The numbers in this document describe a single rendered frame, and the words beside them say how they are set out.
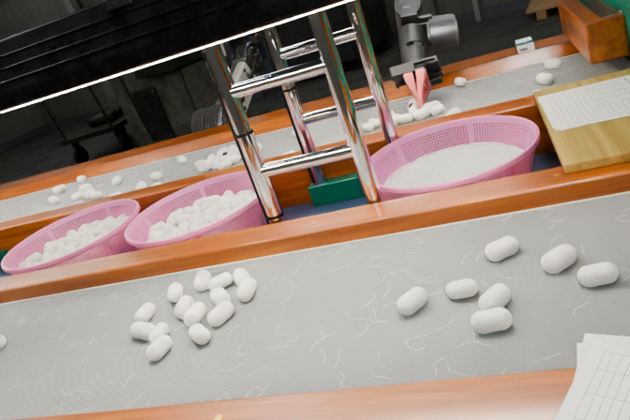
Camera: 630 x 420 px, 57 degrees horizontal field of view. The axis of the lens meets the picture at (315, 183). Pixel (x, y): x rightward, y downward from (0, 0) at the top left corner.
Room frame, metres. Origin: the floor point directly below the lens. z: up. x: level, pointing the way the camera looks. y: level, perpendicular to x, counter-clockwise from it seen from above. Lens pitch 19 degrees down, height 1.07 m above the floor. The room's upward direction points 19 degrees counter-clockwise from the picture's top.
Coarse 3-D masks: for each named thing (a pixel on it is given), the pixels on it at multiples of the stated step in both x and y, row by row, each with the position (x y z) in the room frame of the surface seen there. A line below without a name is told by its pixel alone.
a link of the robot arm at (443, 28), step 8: (400, 0) 1.31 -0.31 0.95; (408, 0) 1.31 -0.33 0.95; (400, 8) 1.30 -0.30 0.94; (408, 8) 1.29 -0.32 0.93; (400, 16) 1.28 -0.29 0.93; (408, 16) 1.28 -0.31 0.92; (416, 16) 1.28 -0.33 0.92; (424, 16) 1.28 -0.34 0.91; (432, 16) 1.28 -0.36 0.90; (440, 16) 1.28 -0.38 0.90; (448, 16) 1.27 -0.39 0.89; (432, 24) 1.25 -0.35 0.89; (440, 24) 1.24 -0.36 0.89; (448, 24) 1.24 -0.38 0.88; (456, 24) 1.23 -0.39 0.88; (432, 32) 1.24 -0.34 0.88; (440, 32) 1.23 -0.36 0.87; (448, 32) 1.23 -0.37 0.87; (456, 32) 1.22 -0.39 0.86; (432, 40) 1.24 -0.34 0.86; (440, 40) 1.23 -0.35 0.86; (448, 40) 1.23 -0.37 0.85; (456, 40) 1.23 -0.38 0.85; (432, 48) 1.25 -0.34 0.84; (440, 48) 1.25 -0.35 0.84
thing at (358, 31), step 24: (360, 24) 0.96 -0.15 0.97; (288, 48) 1.01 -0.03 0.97; (312, 48) 0.99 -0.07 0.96; (360, 48) 0.96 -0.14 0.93; (288, 96) 1.01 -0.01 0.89; (384, 96) 0.96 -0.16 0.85; (312, 120) 1.01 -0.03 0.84; (384, 120) 0.96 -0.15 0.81; (312, 144) 1.01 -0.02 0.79; (312, 168) 1.01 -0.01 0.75; (312, 192) 1.01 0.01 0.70; (336, 192) 1.00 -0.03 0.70; (360, 192) 0.98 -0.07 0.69
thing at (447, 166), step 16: (464, 144) 0.92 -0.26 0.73; (496, 144) 0.86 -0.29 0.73; (416, 160) 0.92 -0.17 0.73; (432, 160) 0.90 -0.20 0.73; (448, 160) 0.86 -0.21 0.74; (464, 160) 0.84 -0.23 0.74; (480, 160) 0.82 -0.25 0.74; (496, 160) 0.80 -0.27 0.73; (400, 176) 0.87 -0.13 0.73; (416, 176) 0.85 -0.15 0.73; (432, 176) 0.82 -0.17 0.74; (448, 176) 0.80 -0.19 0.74; (464, 176) 0.79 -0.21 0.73
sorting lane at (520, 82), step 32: (576, 64) 1.13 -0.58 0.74; (608, 64) 1.05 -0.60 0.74; (448, 96) 1.21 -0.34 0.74; (480, 96) 1.13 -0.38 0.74; (512, 96) 1.06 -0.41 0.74; (288, 128) 1.42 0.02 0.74; (320, 128) 1.31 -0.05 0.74; (160, 160) 1.55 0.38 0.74; (192, 160) 1.43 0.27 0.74; (64, 192) 1.57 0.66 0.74
